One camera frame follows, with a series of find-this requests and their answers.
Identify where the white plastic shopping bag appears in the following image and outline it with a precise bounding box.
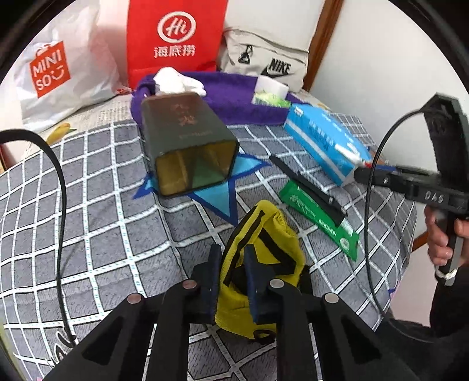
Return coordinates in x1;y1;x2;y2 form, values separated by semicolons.
13;0;121;132

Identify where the purple towel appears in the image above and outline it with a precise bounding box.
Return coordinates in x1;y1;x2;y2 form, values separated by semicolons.
131;71;316;127

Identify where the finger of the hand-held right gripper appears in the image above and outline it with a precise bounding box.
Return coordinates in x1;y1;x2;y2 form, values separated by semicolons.
372;161;411;174
354;166;407;189

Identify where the small green tissue pack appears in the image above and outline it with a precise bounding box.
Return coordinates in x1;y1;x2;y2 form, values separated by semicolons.
252;91;292;110

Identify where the person's dark clothing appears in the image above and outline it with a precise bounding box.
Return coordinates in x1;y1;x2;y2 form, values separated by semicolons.
381;267;469;381

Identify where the green wet wipe packet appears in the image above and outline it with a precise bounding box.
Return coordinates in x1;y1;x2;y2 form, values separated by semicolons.
278;179;360;261

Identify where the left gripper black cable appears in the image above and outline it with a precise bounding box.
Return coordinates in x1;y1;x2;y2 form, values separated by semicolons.
0;130;78;347

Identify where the red paper bag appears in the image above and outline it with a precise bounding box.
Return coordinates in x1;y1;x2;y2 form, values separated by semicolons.
126;0;228;89

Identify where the blue tissue pack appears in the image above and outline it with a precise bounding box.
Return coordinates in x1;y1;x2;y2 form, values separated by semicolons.
283;103;372;187

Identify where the white sponge block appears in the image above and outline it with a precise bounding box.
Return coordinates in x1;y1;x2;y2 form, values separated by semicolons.
256;76;289;99

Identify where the grey waist bag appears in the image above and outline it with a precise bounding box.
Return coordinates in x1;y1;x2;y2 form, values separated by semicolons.
218;26;310;92

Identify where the yellow mesh pouch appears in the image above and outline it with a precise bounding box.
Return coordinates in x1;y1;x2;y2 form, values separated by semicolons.
216;200;306;343

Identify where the person's right hand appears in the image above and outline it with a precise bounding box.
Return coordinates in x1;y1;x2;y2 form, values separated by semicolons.
424;205;469;268

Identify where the brown wooden door frame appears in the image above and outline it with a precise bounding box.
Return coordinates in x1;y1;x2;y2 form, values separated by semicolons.
302;0;345;90

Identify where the dark green tin box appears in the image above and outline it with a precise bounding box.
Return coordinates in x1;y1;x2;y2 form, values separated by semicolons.
140;92;240;198

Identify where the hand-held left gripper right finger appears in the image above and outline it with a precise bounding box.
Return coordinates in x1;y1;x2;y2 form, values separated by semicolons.
244;245;418;381

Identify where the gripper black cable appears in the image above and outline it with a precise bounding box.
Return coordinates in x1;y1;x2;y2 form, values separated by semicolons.
364;110;440;343
0;130;78;347

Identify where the white glove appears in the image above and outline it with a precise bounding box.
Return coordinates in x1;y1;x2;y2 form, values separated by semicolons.
152;67;206;98

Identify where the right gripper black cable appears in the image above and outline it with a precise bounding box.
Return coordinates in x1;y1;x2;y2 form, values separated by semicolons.
364;110;440;343

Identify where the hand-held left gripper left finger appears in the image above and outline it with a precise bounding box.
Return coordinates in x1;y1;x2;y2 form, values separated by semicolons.
55;245;223;381

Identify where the grey checked blanket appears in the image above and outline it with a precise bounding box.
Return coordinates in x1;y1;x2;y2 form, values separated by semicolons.
0;117;418;381

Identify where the black strap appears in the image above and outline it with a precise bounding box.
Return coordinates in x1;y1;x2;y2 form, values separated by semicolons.
269;154;349;224

